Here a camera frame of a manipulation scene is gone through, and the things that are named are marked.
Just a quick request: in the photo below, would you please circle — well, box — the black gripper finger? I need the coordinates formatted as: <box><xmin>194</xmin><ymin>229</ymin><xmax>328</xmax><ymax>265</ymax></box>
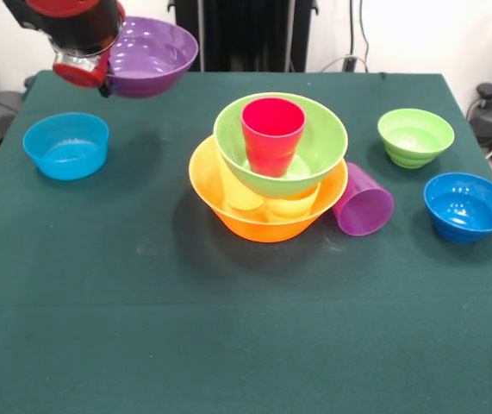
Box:
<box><xmin>97</xmin><ymin>72</ymin><xmax>115</xmax><ymax>99</ymax></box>

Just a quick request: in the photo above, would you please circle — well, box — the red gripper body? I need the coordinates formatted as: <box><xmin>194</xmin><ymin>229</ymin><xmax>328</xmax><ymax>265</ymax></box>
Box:
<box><xmin>52</xmin><ymin>47</ymin><xmax>112</xmax><ymax>90</ymax></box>

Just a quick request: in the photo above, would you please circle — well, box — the large purple bowl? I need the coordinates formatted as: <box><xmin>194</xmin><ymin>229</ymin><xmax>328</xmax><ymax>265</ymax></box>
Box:
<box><xmin>106</xmin><ymin>16</ymin><xmax>200</xmax><ymax>99</ymax></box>

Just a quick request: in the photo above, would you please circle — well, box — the large orange bowl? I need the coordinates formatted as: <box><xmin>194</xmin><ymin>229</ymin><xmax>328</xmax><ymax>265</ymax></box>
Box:
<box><xmin>188</xmin><ymin>135</ymin><xmax>349</xmax><ymax>244</ymax></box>

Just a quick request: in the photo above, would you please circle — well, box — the translucent yellow-green cup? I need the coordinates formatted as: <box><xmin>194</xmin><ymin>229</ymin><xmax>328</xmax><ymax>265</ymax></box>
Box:
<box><xmin>218</xmin><ymin>153</ymin><xmax>266</xmax><ymax>212</ymax></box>

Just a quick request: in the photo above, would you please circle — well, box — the red cup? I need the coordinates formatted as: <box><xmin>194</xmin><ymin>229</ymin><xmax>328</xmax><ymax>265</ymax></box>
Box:
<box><xmin>240</xmin><ymin>97</ymin><xmax>307</xmax><ymax>179</ymax></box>

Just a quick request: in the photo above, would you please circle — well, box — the yellow cup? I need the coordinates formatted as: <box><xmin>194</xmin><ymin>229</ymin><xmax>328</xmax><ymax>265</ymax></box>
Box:
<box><xmin>265</xmin><ymin>183</ymin><xmax>321</xmax><ymax>223</ymax></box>

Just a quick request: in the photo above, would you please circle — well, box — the large green bowl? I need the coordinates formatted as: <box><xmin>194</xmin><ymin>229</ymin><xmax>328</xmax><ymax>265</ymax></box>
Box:
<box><xmin>213</xmin><ymin>91</ymin><xmax>350</xmax><ymax>200</ymax></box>

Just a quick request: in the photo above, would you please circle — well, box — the purple cup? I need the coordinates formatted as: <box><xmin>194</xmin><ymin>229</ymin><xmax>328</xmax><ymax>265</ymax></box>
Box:
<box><xmin>331</xmin><ymin>161</ymin><xmax>395</xmax><ymax>237</ymax></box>

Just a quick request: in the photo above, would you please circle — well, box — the light blue bowl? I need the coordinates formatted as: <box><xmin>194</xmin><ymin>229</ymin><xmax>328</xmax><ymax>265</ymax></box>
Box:
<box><xmin>22</xmin><ymin>112</ymin><xmax>110</xmax><ymax>181</ymax></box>

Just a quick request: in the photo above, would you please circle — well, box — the dark green table cloth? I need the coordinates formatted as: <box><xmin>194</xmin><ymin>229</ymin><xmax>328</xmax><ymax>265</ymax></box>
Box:
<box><xmin>0</xmin><ymin>69</ymin><xmax>492</xmax><ymax>414</ymax></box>

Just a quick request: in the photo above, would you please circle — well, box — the small green bowl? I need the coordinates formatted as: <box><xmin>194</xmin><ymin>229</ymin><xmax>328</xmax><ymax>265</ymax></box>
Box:
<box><xmin>377</xmin><ymin>108</ymin><xmax>456</xmax><ymax>171</ymax></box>

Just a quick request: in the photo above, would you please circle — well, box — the dark blue bowl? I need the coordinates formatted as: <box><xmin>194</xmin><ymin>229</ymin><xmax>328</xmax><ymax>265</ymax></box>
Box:
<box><xmin>422</xmin><ymin>172</ymin><xmax>492</xmax><ymax>246</ymax></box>

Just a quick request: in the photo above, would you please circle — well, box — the black hanging cable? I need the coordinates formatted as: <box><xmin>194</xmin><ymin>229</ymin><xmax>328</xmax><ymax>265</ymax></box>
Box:
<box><xmin>341</xmin><ymin>0</ymin><xmax>374</xmax><ymax>73</ymax></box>

